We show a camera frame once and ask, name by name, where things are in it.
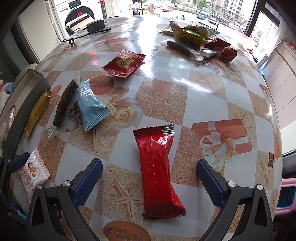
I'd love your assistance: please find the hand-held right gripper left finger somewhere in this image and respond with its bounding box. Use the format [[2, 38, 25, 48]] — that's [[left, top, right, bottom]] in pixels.
[[26, 158, 103, 241]]

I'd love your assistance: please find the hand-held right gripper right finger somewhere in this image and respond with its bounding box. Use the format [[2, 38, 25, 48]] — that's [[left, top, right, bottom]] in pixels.
[[196, 159, 274, 241]]

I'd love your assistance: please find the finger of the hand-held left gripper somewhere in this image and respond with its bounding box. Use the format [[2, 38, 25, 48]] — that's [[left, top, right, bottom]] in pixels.
[[8, 152, 31, 173]]

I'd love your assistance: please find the pink white snack packet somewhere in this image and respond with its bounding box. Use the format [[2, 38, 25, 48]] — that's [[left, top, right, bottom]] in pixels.
[[20, 148, 51, 202]]

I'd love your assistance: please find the long red snack packet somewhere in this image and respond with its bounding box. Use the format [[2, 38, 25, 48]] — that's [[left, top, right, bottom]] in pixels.
[[132, 124, 186, 220]]

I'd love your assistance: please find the dark grey cardboard box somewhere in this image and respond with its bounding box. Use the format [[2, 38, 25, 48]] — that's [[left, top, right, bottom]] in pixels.
[[0, 69, 52, 163]]

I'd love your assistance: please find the pale pink snack packet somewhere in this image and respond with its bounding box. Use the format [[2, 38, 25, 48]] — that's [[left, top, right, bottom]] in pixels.
[[1, 105, 17, 139]]

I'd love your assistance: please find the light blue snack packet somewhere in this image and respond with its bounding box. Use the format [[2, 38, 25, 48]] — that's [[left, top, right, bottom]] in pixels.
[[75, 78, 110, 132]]

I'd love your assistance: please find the brown bar in clear wrapper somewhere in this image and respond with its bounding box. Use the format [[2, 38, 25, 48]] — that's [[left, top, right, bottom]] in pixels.
[[43, 79, 80, 145]]

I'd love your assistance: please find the blue plastic object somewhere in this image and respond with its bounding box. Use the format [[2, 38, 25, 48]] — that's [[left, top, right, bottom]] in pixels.
[[276, 185, 293, 208]]

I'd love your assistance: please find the square red snack packet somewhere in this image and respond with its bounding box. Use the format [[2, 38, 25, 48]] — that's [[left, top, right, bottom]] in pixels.
[[102, 49, 146, 78]]

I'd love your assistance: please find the white cabinet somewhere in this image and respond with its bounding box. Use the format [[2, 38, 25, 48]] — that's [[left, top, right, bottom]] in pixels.
[[264, 42, 296, 131]]

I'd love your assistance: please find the small red snack packet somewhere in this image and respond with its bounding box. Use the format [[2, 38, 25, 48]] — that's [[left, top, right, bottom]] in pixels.
[[203, 38, 232, 52], [220, 46, 238, 62]]

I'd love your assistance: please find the dark bar in clear wrapper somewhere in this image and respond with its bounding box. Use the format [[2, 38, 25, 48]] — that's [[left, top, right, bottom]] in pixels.
[[166, 40, 204, 61]]

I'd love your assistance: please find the yellow red-print snack packet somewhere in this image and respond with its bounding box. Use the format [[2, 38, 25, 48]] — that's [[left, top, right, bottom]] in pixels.
[[172, 25, 207, 46]]

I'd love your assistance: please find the crumpled green snack bag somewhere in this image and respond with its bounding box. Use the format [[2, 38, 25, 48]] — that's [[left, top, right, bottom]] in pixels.
[[181, 22, 221, 39]]

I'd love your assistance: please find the black power adapter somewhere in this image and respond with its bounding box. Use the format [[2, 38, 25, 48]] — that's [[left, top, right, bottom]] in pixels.
[[86, 19, 105, 33]]

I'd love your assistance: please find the white washing machine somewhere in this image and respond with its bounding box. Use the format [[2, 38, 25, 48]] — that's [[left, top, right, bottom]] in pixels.
[[52, 0, 106, 40]]

